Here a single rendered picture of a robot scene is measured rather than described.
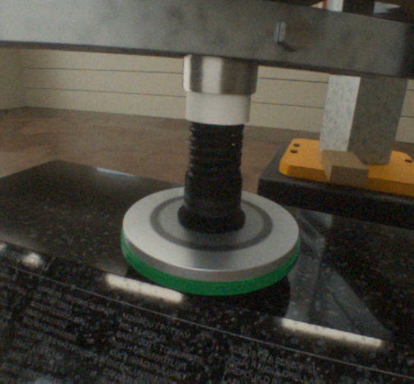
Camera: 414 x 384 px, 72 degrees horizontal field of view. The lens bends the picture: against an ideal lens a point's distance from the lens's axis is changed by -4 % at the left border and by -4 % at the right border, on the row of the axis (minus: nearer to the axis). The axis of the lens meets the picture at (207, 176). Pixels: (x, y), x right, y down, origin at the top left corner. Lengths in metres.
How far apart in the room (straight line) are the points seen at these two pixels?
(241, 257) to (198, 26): 0.21
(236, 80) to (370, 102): 0.86
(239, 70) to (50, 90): 8.55
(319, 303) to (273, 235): 0.09
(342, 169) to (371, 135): 0.29
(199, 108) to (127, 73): 7.13
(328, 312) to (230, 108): 0.23
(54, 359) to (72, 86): 8.04
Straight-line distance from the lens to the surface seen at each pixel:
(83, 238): 0.46
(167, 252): 0.31
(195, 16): 0.27
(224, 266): 0.29
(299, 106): 6.50
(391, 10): 1.07
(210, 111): 0.30
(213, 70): 0.30
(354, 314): 0.37
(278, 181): 0.98
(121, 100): 7.55
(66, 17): 0.28
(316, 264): 0.42
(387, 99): 1.17
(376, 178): 1.04
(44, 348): 0.42
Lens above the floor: 1.06
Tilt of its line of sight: 19 degrees down
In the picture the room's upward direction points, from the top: 3 degrees clockwise
